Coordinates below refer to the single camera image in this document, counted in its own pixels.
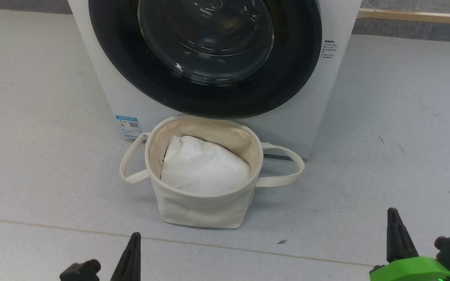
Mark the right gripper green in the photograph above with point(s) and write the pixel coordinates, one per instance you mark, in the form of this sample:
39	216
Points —
412	271

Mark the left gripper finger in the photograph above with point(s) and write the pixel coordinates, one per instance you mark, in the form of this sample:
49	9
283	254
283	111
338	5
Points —
131	261

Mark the black round washing machine door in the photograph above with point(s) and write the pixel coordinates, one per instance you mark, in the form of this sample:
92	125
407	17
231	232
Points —
131	78

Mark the cream canvas laundry basket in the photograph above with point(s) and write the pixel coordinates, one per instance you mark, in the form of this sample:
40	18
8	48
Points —
201	210

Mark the white washing machine body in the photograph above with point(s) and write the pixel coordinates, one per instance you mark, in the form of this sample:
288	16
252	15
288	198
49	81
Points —
326	97

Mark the blue energy label sticker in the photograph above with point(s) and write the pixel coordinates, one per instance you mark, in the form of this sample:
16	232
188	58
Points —
128	125

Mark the wooden skirting strip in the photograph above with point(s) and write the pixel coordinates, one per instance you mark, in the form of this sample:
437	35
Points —
424	16

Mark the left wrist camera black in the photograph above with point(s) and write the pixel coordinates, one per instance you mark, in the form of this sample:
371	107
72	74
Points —
80	271

